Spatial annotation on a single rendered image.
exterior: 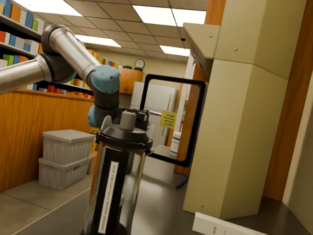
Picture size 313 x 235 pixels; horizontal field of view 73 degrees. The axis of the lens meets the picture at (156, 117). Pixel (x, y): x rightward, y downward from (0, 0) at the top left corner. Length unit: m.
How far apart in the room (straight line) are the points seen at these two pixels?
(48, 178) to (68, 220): 2.44
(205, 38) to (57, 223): 0.62
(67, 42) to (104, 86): 0.26
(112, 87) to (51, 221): 0.35
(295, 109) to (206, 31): 0.57
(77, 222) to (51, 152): 2.37
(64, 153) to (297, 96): 2.42
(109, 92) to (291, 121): 0.79
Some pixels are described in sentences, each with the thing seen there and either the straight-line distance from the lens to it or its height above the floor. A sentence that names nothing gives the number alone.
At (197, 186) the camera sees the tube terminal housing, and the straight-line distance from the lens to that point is 0.69.
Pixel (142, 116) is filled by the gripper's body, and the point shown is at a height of 1.21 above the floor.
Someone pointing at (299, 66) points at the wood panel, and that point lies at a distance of 1.11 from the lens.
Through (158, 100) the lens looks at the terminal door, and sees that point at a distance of 1.03.
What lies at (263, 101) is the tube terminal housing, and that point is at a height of 1.32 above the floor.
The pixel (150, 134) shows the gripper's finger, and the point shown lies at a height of 1.18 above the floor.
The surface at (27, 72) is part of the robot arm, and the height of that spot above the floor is 1.27.
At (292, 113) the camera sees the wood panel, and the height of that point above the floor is 1.32.
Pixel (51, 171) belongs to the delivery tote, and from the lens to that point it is 2.95.
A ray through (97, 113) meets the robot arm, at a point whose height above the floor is 1.18.
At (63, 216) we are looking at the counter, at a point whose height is 0.94.
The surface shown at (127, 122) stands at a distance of 0.39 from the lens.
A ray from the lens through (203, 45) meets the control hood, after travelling 0.69.
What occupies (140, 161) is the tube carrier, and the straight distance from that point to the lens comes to 0.39.
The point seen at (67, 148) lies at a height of 0.55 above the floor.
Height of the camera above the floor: 1.24
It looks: 3 degrees down
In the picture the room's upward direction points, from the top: 11 degrees clockwise
